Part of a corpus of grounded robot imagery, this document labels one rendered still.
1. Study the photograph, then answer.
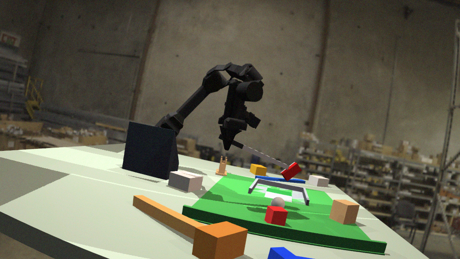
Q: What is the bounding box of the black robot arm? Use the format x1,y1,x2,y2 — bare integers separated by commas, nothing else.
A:
155,62,264,137

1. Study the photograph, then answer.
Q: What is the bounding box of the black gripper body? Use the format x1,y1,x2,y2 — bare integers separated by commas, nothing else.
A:
218,99,247,131

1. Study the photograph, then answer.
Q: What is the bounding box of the white golf ball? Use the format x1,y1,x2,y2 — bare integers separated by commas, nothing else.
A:
271,197,285,208

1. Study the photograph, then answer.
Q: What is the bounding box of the red cube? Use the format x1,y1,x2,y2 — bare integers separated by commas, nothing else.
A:
264,206,288,226

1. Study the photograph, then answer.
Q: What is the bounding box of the brown cube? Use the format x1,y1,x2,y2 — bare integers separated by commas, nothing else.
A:
329,199,360,224

